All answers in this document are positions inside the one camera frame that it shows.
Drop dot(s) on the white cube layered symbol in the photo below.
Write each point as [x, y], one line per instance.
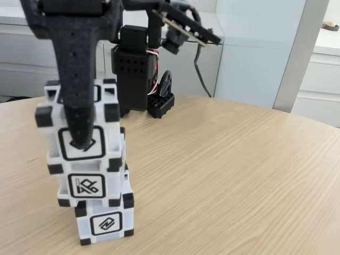
[106, 127]

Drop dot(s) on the white cube crossed symbol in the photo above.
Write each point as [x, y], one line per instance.
[85, 186]

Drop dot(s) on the white low cabinet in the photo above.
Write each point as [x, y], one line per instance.
[16, 53]

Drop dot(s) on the black round clamp knob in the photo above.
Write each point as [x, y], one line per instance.
[165, 83]

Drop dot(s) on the white cube lightning symbol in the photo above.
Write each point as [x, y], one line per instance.
[106, 224]

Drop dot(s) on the grey metal column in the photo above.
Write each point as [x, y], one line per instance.
[300, 53]

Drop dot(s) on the white drawer unit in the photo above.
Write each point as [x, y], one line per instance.
[321, 79]

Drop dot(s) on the camera board on black mount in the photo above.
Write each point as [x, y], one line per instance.
[186, 29]

